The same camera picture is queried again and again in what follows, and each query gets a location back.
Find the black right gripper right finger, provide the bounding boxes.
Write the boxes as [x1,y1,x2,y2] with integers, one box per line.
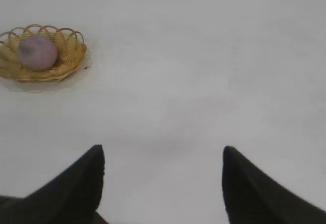
[222,146,326,224]

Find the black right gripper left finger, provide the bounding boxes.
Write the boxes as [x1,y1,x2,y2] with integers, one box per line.
[0,144,107,224]

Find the yellow woven wicker basket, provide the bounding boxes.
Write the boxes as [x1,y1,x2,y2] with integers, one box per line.
[0,24,87,82]

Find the pink peach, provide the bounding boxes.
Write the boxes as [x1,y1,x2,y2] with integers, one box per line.
[17,35,58,71]

